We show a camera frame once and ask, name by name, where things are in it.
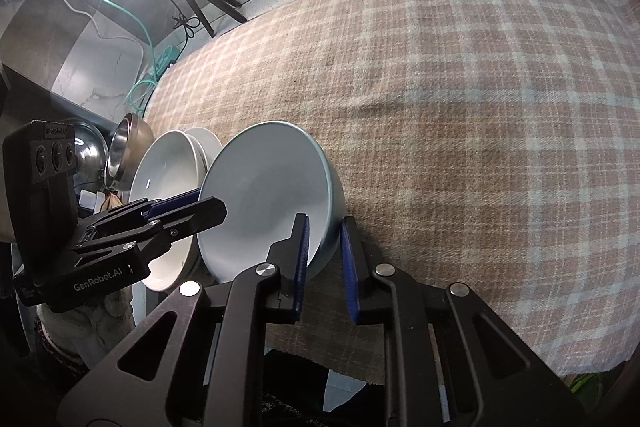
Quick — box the large white bowl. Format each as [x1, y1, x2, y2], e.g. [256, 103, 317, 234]
[198, 121, 346, 283]

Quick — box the checkered tablecloth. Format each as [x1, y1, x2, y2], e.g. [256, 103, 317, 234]
[146, 0, 639, 375]

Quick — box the large floral deep plate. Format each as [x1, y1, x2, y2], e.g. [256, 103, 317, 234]
[186, 127, 222, 169]

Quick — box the left gloved hand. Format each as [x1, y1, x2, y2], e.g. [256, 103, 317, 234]
[37, 286, 134, 369]

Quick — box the large stainless steel bowl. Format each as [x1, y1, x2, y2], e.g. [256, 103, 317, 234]
[102, 111, 156, 193]

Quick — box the white cable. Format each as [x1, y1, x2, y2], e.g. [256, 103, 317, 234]
[24, 0, 147, 84]

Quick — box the teal cable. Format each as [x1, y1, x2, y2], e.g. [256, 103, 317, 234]
[54, 0, 177, 118]

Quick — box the black cable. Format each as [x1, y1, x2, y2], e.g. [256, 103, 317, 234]
[150, 0, 202, 58]

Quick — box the white leaf pattern plate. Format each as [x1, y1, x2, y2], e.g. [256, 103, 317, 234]
[129, 130, 205, 291]

